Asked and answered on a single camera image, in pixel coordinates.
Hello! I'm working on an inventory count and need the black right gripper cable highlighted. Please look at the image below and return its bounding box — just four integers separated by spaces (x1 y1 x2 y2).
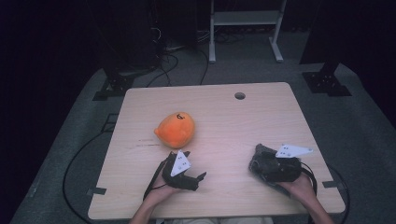
299 161 319 196

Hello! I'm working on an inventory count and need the thin black floor cable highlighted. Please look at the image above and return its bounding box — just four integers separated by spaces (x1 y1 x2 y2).
197 49 210 86

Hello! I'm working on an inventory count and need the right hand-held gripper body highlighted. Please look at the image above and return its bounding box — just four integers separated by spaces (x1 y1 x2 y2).
264 143 314 184

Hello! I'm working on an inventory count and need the black stand base plate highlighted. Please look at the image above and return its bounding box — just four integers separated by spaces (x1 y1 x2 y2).
302 62 353 98
92 72 135 102

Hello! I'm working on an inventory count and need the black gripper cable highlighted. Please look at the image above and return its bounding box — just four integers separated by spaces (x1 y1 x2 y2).
299 161 319 196
142 159 170 201

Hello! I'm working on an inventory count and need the long black floor cable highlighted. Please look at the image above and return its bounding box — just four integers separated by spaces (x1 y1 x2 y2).
326 163 351 224
62 130 110 224

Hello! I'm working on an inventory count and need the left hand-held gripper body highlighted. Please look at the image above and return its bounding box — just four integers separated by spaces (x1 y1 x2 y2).
161 149 201 191

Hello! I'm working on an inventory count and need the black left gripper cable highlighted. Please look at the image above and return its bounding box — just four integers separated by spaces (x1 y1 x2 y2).
142 159 170 201

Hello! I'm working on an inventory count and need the black wire floor frame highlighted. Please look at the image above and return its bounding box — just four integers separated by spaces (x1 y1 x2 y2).
100 113 120 133

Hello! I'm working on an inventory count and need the black looped floor cable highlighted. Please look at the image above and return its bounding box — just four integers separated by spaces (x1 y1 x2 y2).
145 53 180 89

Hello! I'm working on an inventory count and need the white metal stand frame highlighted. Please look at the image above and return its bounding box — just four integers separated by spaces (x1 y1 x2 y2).
208 0 288 64

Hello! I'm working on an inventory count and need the gray tape strip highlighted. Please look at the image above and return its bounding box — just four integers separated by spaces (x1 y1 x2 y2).
321 179 346 189
86 187 107 197

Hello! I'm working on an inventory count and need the person's right hand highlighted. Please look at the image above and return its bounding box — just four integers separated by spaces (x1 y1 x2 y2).
276 173 318 203

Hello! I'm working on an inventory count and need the person's left hand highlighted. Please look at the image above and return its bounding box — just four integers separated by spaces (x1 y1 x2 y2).
145 169 185 203

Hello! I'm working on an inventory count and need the orange plush toy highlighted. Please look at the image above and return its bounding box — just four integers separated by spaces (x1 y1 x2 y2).
153 111 196 149

